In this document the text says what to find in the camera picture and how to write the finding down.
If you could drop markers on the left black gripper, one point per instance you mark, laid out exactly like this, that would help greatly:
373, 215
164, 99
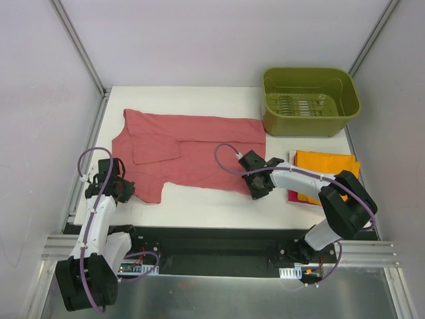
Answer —
124, 190

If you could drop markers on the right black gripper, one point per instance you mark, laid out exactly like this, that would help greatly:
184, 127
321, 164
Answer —
251, 187

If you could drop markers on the pink red t shirt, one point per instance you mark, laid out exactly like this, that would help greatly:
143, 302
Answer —
184, 150

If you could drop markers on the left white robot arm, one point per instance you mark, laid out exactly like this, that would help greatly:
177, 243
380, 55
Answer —
88, 277

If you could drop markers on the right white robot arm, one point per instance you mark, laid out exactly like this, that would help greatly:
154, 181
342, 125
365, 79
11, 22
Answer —
345, 202

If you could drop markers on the folded magenta t shirt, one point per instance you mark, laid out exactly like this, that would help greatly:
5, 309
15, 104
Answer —
301, 198

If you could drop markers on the folded white t shirt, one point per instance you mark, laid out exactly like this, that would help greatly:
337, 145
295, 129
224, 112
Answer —
292, 157

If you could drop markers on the folded orange t shirt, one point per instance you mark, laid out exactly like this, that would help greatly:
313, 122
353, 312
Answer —
327, 163

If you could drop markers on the olive green plastic basket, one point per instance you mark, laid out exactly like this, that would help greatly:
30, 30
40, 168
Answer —
307, 102

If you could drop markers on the left grey cable duct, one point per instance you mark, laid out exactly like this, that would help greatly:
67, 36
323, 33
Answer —
129, 269

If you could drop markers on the grey cable duct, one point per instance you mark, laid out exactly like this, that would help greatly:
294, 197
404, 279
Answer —
129, 269
291, 273

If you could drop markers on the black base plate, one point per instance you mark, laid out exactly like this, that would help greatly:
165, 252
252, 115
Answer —
245, 253

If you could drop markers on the right grey cable duct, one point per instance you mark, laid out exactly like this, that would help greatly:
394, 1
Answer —
291, 273

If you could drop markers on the left aluminium frame post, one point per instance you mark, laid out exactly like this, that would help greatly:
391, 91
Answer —
78, 45

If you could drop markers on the aluminium frame post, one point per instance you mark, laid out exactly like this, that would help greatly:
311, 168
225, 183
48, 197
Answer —
78, 45
373, 36

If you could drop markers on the right aluminium frame post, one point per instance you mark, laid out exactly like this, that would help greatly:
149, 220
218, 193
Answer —
373, 36

